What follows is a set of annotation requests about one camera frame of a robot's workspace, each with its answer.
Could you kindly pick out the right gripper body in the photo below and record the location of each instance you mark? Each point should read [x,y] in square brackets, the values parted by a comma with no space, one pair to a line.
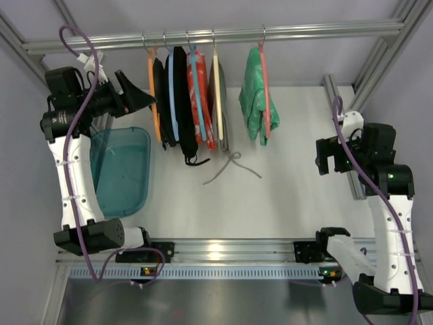
[327,156]

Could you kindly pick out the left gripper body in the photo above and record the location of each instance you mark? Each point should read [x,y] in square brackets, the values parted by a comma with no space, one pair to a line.
[119,98]

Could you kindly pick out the black trousers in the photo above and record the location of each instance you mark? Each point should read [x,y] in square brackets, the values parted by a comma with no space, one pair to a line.
[163,105]

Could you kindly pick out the orange clothes hanger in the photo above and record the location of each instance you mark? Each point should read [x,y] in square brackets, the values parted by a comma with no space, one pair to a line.
[152,89]

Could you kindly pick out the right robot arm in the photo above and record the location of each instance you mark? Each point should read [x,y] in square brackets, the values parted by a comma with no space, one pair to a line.
[391,285]

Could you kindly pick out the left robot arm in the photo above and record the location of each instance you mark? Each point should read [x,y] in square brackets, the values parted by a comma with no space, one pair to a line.
[67,129]

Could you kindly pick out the light blue clothes hanger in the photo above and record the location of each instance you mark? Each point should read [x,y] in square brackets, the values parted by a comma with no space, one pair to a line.
[171,89]

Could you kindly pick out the black garment on blue hanger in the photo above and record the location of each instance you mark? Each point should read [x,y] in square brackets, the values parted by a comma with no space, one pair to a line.
[187,140]

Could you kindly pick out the pink clothes hanger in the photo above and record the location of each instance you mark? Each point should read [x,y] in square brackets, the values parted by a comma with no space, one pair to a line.
[261,101]

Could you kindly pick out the teal plastic bin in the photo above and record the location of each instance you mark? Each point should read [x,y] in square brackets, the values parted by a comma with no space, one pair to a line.
[120,166]

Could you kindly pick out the red patterned garment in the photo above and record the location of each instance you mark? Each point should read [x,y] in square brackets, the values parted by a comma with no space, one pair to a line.
[202,79]

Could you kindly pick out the green garment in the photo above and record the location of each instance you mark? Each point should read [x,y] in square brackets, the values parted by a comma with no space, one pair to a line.
[245,99]

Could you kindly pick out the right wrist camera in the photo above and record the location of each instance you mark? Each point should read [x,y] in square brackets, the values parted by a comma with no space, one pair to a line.
[352,125]

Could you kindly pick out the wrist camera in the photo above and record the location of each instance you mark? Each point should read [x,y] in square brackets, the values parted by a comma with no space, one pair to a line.
[89,64]
[352,125]

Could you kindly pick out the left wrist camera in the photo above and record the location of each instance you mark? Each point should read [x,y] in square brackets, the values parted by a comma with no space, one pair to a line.
[89,64]

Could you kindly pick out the grey brown garment with drawstring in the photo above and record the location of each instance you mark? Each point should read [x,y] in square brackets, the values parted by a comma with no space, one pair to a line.
[224,145]

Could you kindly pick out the aluminium hanging rail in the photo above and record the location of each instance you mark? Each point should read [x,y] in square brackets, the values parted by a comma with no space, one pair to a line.
[366,28]

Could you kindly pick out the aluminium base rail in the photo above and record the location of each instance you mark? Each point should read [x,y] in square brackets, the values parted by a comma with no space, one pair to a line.
[238,251]

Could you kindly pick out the slotted cable duct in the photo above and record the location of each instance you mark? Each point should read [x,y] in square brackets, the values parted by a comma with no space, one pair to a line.
[183,272]

